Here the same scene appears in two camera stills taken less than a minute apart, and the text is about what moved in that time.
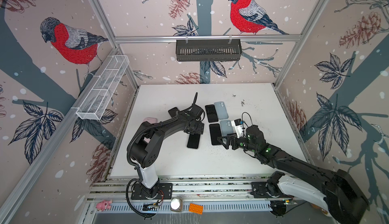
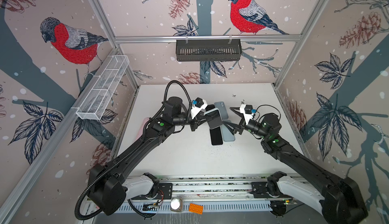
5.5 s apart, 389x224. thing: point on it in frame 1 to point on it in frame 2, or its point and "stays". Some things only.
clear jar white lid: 176,204 stays
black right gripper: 233,137 to 238,128
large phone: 226,127 stays
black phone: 215,132 stays
